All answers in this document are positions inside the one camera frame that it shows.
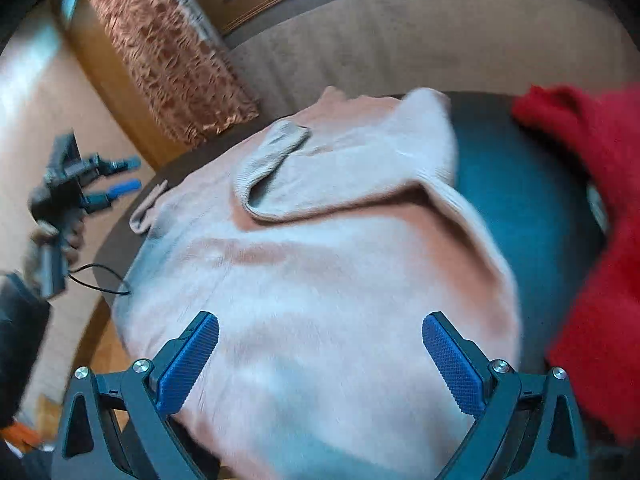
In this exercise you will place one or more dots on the pink knitted sweater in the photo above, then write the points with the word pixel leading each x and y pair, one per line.
pixel 321 243

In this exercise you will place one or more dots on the brown floral curtain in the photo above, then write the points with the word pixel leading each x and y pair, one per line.
pixel 179 65

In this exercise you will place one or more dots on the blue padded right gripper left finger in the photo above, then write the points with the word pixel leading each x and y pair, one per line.
pixel 179 363

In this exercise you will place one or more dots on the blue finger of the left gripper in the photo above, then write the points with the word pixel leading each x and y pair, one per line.
pixel 118 166
pixel 106 199

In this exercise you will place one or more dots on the white garment under red one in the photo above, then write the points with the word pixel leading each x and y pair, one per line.
pixel 597 207

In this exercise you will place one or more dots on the person's left hand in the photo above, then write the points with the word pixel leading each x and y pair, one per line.
pixel 44 237

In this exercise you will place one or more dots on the red knitted garment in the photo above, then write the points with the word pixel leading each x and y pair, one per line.
pixel 598 345

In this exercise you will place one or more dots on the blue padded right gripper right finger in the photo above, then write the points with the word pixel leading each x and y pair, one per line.
pixel 463 367

